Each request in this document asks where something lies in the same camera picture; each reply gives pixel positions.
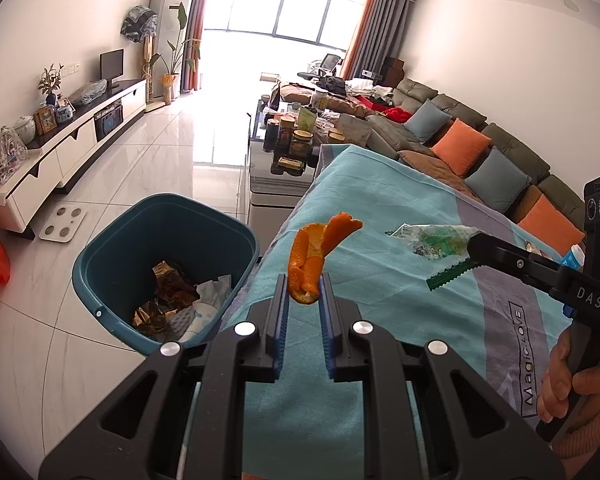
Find teal printed blanket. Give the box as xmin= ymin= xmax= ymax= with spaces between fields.
xmin=180 ymin=144 xmax=596 ymax=480

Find person's right hand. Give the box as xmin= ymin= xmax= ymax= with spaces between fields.
xmin=537 ymin=330 xmax=600 ymax=423

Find black office chair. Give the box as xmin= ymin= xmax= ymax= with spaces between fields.
xmin=300 ymin=54 xmax=343 ymax=78

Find picture frame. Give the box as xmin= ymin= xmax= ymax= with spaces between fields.
xmin=33 ymin=106 xmax=58 ymax=136

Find black clothes pile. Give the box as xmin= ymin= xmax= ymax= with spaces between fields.
xmin=316 ymin=76 xmax=348 ymax=96

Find white bathroom scale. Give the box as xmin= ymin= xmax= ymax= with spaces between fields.
xmin=39 ymin=206 xmax=87 ymax=242

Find person's right forearm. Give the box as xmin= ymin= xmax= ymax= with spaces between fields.
xmin=550 ymin=400 xmax=600 ymax=461

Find gold foil wrapper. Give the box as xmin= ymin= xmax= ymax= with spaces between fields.
xmin=152 ymin=260 xmax=201 ymax=306
xmin=132 ymin=300 xmax=181 ymax=336

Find white standing air conditioner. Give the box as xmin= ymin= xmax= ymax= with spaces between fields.
xmin=149 ymin=0 xmax=197 ymax=98

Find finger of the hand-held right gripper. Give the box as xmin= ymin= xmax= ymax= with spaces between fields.
xmin=466 ymin=233 xmax=563 ymax=303

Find cracker snack wrapper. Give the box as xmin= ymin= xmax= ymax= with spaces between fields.
xmin=525 ymin=241 xmax=556 ymax=261

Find dark glass coffee table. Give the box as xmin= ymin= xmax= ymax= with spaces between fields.
xmin=247 ymin=97 xmax=361 ymax=211

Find black monitor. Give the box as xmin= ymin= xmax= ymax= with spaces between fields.
xmin=99 ymin=49 xmax=126 ymax=93

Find large window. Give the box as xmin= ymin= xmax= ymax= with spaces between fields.
xmin=200 ymin=0 xmax=376 ymax=51

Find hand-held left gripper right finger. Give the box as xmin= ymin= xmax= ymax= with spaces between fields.
xmin=317 ymin=272 xmax=566 ymax=480

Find teal plastic trash bin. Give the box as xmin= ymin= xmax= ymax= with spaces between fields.
xmin=71 ymin=192 xmax=260 ymax=358

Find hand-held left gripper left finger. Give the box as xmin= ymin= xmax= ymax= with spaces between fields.
xmin=39 ymin=274 xmax=291 ymax=480

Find blue cushion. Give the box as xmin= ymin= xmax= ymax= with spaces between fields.
xmin=464 ymin=146 xmax=533 ymax=215
xmin=404 ymin=99 xmax=453 ymax=145

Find white TV cabinet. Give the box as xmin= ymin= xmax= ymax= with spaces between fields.
xmin=0 ymin=77 xmax=148 ymax=241

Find group of glass jars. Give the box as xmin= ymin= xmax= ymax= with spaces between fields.
xmin=262 ymin=110 xmax=346 ymax=178

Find orange peel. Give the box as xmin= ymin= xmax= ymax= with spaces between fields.
xmin=287 ymin=212 xmax=363 ymax=306

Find vase with branches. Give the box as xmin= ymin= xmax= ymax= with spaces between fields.
xmin=36 ymin=64 xmax=65 ymax=107

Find orange cushion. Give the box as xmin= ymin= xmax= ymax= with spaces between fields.
xmin=517 ymin=194 xmax=586 ymax=257
xmin=431 ymin=118 xmax=493 ymax=177

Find green sectional sofa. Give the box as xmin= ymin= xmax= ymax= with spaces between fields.
xmin=270 ymin=77 xmax=588 ymax=256

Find blue paper cup white lid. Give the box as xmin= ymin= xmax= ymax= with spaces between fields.
xmin=560 ymin=245 xmax=586 ymax=268

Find covered standing fan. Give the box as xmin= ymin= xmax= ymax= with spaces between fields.
xmin=121 ymin=4 xmax=158 ymax=83

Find tall leafy potted plant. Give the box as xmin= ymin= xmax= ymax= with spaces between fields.
xmin=152 ymin=2 xmax=202 ymax=106

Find brown stacked boxes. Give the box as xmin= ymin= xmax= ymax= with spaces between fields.
xmin=382 ymin=57 xmax=406 ymax=88

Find plastic wrapped bundle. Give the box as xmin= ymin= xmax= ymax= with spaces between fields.
xmin=67 ymin=80 xmax=108 ymax=107

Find white clothes pile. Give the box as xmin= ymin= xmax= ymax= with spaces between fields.
xmin=347 ymin=79 xmax=393 ymax=98

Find green clear plastic wrapper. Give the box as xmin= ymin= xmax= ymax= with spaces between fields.
xmin=385 ymin=224 xmax=481 ymax=291

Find white tissue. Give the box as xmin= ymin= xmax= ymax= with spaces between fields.
xmin=197 ymin=274 xmax=233 ymax=306

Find white ceramic jar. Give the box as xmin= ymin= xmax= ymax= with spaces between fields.
xmin=12 ymin=115 xmax=36 ymax=146

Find white paper bowl blue dots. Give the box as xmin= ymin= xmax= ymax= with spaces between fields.
xmin=180 ymin=302 xmax=221 ymax=343

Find grey and orange curtain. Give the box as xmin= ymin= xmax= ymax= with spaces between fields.
xmin=182 ymin=0 xmax=216 ymax=93
xmin=341 ymin=0 xmax=415 ymax=83

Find ship model in clear case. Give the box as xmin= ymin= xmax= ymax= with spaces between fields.
xmin=0 ymin=126 xmax=28 ymax=183

